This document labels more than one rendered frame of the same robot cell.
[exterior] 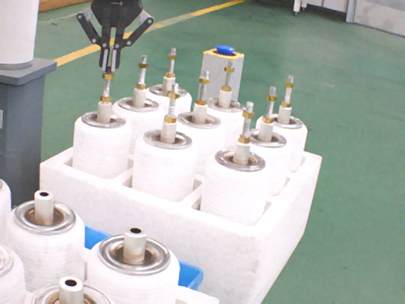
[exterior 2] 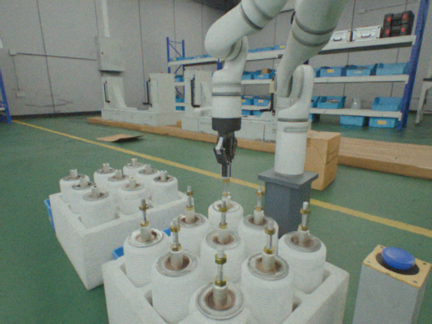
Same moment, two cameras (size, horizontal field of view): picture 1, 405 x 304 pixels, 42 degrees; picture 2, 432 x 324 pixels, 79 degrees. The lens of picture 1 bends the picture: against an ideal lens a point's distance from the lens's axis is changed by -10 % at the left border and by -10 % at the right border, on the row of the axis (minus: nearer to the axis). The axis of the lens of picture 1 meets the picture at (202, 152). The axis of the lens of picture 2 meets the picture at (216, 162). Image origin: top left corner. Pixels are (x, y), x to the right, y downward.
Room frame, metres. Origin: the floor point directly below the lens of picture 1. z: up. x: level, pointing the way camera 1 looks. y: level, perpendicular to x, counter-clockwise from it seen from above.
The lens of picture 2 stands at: (1.16, -0.43, 0.56)
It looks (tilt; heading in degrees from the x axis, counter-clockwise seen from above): 15 degrees down; 118
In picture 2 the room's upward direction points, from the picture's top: straight up
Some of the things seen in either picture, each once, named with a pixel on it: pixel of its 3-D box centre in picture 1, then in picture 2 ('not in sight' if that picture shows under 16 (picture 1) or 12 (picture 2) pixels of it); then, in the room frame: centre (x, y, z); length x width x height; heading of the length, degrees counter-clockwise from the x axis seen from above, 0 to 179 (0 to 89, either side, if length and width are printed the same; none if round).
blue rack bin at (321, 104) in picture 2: not in sight; (331, 102); (0.75, 4.90, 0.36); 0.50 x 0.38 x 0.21; 78
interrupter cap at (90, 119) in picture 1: (103, 120); (225, 206); (0.87, 0.17, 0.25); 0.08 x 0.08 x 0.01
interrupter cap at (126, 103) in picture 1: (138, 105); (258, 222); (0.98, 0.12, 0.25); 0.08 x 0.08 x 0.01
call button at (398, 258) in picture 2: (224, 51); (396, 260); (1.24, -0.02, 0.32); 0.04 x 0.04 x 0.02
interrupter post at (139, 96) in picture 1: (139, 98); (258, 216); (0.98, 0.12, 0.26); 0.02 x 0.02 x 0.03
